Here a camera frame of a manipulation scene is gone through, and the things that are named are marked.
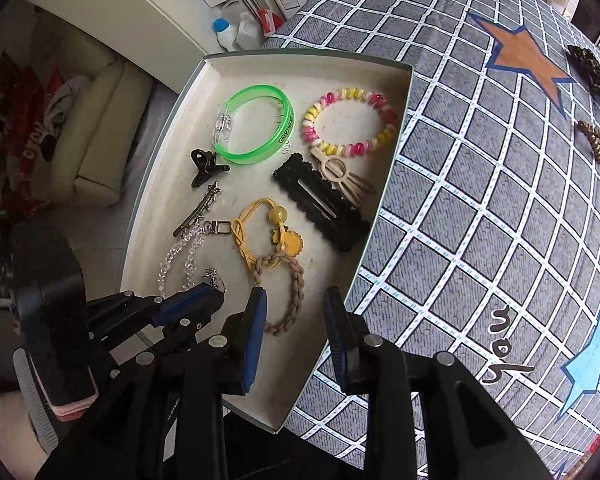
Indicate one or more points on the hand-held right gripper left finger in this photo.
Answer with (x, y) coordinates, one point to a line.
(252, 342)

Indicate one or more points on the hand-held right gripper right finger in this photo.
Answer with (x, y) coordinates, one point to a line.
(338, 342)

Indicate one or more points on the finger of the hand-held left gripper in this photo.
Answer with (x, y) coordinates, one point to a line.
(180, 329)
(190, 301)

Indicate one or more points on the star-studded metal hair clip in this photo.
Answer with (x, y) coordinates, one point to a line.
(195, 215)

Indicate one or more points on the black fuzzy snap hair clip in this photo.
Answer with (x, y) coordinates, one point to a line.
(340, 230)

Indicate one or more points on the black claw hair clip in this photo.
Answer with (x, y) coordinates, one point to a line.
(202, 162)

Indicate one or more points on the beige wooden hair comb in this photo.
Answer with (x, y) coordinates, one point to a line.
(330, 167)

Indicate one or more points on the grey cardboard box tray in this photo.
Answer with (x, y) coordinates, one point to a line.
(260, 75)

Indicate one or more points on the person's left forearm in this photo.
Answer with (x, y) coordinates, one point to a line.
(30, 395)

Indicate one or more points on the red clothes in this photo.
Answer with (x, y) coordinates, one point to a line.
(27, 147)

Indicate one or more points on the cream sofa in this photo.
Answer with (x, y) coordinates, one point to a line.
(100, 135)

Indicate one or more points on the grey garment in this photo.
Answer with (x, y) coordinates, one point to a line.
(65, 100)

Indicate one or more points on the grey grid star-print cloth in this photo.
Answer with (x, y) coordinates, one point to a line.
(480, 185)

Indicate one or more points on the white bottle blue cap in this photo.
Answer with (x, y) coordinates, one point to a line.
(225, 35)

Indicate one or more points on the white plastic jug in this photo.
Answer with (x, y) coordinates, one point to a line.
(249, 27)

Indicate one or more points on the red label bottle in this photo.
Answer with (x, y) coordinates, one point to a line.
(270, 20)

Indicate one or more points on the white cabinet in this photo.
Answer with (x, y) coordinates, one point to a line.
(130, 0)

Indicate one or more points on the leopard print scrunchie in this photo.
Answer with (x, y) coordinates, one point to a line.
(592, 67)

